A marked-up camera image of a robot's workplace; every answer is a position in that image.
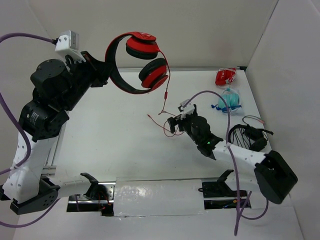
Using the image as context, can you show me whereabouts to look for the red black headphones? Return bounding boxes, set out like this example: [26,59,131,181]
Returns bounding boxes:
[103,30,171,95]

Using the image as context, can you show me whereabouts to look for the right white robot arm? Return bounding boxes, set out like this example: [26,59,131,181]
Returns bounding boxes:
[167,113,298,205]

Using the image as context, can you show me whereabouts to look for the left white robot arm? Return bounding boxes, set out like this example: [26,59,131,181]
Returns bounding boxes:
[0,51,111,215]

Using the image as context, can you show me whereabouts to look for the teal headphones in bag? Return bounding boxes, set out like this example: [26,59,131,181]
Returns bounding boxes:
[211,87,244,115]

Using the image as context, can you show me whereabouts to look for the black wrapped headphones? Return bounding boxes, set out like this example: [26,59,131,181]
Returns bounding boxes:
[228,115,274,152]

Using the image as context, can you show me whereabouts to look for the wrapped red headphones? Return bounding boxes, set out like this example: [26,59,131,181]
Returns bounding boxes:
[215,67,237,86]

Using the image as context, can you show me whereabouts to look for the white taped front panel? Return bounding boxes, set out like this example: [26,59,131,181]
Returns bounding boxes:
[113,179,205,217]

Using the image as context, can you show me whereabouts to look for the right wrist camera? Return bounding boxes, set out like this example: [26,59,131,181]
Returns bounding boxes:
[178,99,196,120]

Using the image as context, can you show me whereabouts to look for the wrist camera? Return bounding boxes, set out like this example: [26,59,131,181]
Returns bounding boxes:
[178,99,196,120]
[55,30,80,55]

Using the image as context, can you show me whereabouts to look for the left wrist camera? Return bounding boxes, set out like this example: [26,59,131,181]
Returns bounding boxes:
[55,30,80,55]

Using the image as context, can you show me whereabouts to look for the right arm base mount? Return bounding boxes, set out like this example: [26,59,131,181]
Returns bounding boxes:
[198,169,238,210]

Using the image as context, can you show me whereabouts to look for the aluminium table frame rail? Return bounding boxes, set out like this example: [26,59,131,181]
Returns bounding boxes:
[41,66,247,176]

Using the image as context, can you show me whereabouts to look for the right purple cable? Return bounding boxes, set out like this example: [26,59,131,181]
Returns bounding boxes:
[184,90,270,237]

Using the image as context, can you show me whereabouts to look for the purple cable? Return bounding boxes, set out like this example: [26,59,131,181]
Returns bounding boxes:
[184,90,270,237]
[0,32,83,228]

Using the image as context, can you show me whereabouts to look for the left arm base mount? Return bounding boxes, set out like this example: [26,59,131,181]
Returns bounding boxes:
[66,173,116,217]

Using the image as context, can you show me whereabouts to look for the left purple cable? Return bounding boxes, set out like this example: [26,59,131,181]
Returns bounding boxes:
[0,32,83,228]

